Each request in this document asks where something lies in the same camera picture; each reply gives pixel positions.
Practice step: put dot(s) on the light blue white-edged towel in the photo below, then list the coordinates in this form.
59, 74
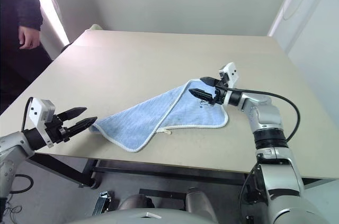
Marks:
148, 123

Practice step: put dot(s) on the black flat base bar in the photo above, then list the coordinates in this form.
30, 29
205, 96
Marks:
161, 193

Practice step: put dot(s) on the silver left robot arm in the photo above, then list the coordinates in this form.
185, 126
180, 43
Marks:
10, 144

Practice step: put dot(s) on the silver robot torso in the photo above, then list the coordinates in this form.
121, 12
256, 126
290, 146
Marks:
119, 217

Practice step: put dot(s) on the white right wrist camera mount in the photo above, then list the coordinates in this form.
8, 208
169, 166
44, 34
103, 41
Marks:
231, 71

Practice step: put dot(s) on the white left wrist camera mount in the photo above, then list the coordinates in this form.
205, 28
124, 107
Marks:
37, 112

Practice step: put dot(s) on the grey rounded shape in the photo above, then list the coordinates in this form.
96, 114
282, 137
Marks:
198, 202

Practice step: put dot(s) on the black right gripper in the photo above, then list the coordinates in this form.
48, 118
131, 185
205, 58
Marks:
221, 93

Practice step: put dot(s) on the beige chair back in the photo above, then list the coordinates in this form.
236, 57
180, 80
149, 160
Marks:
96, 27

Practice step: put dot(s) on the bare person hand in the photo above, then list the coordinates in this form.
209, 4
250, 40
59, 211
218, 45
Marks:
29, 37

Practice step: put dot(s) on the person in dark clothes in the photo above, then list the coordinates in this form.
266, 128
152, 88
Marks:
10, 70

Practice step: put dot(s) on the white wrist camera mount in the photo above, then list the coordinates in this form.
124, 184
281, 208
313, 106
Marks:
231, 71
37, 112

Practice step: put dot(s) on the dark-sleeved person forearm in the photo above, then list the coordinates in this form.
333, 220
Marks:
30, 14

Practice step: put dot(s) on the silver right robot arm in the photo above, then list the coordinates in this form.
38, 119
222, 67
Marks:
267, 118

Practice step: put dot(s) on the black metal table frame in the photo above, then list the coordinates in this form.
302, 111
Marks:
169, 173

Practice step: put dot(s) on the chrome metal bracket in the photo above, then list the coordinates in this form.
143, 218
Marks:
102, 202

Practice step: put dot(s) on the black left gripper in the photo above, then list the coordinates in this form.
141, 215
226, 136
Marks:
54, 130

